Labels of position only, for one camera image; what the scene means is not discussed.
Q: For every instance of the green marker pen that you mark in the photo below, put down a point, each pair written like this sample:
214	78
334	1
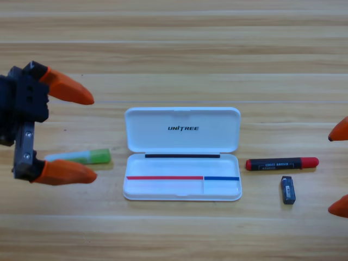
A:
100	156

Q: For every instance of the dark sleeved eraser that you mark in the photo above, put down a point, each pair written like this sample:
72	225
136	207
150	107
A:
288	190

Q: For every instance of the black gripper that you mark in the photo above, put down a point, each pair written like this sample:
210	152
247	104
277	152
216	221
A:
30	95

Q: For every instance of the white Unitree pencil case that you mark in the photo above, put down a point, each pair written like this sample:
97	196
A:
182	119

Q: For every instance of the red and black marker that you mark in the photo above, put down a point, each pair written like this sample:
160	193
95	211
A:
282	164

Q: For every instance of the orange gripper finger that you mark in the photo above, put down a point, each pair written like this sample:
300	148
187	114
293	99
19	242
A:
341	131
341	208

